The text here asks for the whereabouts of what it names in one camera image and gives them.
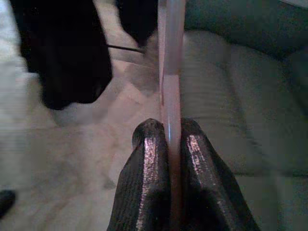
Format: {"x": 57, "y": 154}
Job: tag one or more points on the black metal drying rack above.
{"x": 125, "y": 48}

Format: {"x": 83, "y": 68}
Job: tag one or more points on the grey-green sofa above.
{"x": 240, "y": 96}

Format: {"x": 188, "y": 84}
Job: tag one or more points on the dark navy garment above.
{"x": 137, "y": 19}

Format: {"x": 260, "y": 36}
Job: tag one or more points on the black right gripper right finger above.
{"x": 204, "y": 183}

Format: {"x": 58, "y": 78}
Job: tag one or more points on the black shirt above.
{"x": 62, "y": 53}

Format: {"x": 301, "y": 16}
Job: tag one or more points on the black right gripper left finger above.
{"x": 144, "y": 183}

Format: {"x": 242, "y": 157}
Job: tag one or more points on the pale lilac plastic hanger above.
{"x": 172, "y": 72}

